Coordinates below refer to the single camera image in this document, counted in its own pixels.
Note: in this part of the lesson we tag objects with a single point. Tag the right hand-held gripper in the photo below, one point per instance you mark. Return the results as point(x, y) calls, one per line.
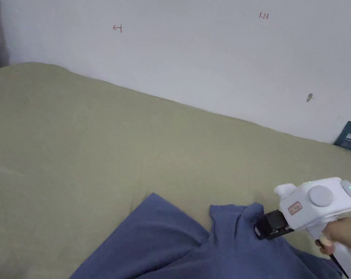
point(312, 206)

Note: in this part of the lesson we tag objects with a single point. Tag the dark blue shirt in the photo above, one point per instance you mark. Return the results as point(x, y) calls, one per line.
point(175, 244)

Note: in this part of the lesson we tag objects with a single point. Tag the person's right hand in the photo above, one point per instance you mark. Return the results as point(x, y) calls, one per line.
point(342, 232)

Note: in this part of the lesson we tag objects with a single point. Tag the dark blue printed box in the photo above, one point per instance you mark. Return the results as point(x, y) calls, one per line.
point(350, 136)

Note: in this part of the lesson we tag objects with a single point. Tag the bed with pale green sheet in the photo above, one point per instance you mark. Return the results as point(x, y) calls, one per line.
point(91, 145)

